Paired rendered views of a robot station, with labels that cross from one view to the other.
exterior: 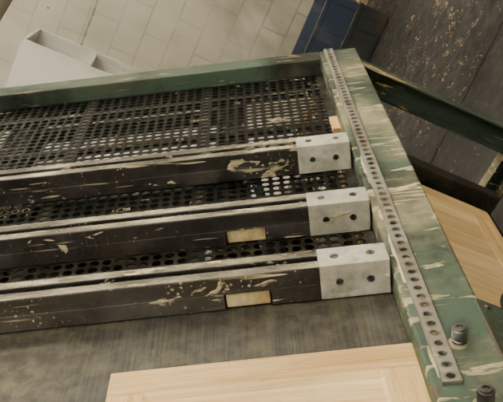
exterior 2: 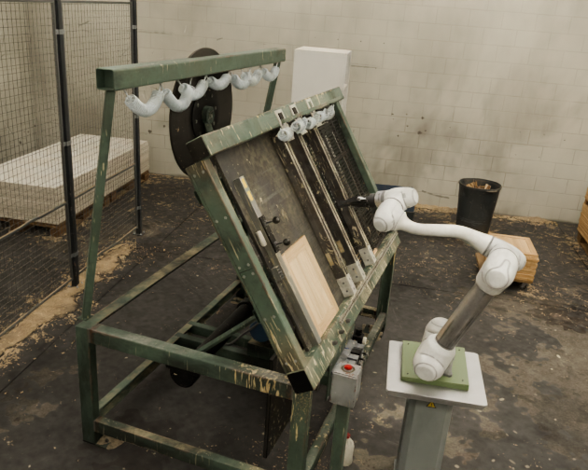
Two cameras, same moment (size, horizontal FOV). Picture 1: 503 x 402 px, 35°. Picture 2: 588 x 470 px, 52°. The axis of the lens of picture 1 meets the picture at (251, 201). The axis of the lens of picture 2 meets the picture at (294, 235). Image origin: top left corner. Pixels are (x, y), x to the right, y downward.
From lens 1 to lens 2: 231 cm
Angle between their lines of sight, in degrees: 11
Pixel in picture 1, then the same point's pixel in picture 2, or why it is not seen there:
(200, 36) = (371, 128)
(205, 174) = (348, 219)
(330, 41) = not seen: hidden behind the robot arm
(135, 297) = (320, 228)
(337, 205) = (358, 270)
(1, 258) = (308, 173)
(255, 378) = (318, 274)
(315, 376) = (325, 289)
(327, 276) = (343, 279)
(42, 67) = (334, 68)
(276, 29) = (386, 167)
